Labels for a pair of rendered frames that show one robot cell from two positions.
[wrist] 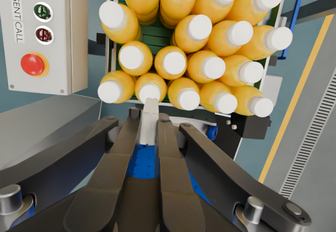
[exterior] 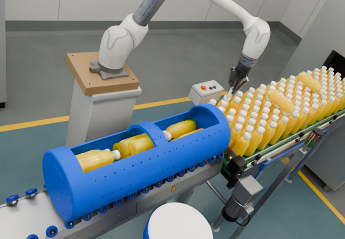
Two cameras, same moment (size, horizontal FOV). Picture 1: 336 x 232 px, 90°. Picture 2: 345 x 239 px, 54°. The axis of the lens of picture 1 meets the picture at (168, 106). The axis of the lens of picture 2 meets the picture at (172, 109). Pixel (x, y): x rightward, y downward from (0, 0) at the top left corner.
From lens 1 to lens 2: 1.89 m
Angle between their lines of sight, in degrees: 67
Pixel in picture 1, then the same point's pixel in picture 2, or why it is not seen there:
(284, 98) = not seen: outside the picture
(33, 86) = (198, 88)
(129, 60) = (223, 102)
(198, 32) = (243, 112)
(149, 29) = not seen: hidden behind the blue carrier
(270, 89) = (254, 185)
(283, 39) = (262, 129)
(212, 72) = (240, 118)
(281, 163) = not seen: outside the picture
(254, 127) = (238, 160)
